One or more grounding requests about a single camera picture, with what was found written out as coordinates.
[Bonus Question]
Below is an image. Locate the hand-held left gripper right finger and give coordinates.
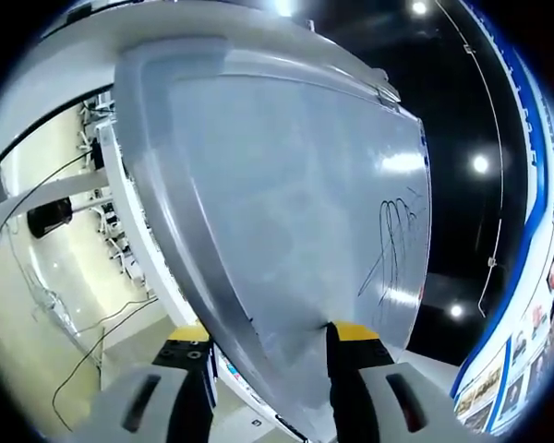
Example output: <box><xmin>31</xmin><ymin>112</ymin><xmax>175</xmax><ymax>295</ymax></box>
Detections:
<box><xmin>323</xmin><ymin>321</ymin><xmax>472</xmax><ymax>443</ymax></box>

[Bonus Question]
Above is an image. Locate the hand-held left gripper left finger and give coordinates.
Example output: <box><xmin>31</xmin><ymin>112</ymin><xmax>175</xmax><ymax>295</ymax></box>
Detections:
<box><xmin>91</xmin><ymin>325</ymin><xmax>218</xmax><ymax>443</ymax></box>

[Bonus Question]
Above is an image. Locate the white whiteboard with grey frame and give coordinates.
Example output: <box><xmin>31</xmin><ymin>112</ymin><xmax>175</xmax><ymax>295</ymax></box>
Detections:
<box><xmin>113</xmin><ymin>36</ymin><xmax>433</xmax><ymax>443</ymax></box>

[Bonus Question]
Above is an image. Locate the white long beam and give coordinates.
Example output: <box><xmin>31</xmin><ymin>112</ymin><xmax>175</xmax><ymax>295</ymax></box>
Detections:
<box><xmin>95</xmin><ymin>122</ymin><xmax>199</xmax><ymax>327</ymax></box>

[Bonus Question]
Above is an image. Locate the black waste bin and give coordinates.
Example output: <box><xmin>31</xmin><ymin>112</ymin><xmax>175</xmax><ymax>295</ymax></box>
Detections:
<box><xmin>27</xmin><ymin>196</ymin><xmax>73</xmax><ymax>239</ymax></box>

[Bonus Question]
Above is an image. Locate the grey long beam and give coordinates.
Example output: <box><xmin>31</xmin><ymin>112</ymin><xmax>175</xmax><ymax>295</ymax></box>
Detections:
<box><xmin>0</xmin><ymin>173</ymin><xmax>114</xmax><ymax>227</ymax></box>

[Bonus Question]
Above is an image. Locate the white ceiling conduit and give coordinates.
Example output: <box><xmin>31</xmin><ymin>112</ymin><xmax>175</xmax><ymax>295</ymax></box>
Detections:
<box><xmin>436</xmin><ymin>0</ymin><xmax>507</xmax><ymax>319</ymax></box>

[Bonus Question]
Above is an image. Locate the black floor cable with plug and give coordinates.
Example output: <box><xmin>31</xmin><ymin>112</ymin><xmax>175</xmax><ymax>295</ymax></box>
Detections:
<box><xmin>53</xmin><ymin>294</ymin><xmax>161</xmax><ymax>433</ymax></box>

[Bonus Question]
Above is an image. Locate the blue white wall display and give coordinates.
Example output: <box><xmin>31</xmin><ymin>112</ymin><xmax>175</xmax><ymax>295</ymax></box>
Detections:
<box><xmin>452</xmin><ymin>0</ymin><xmax>554</xmax><ymax>437</ymax></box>

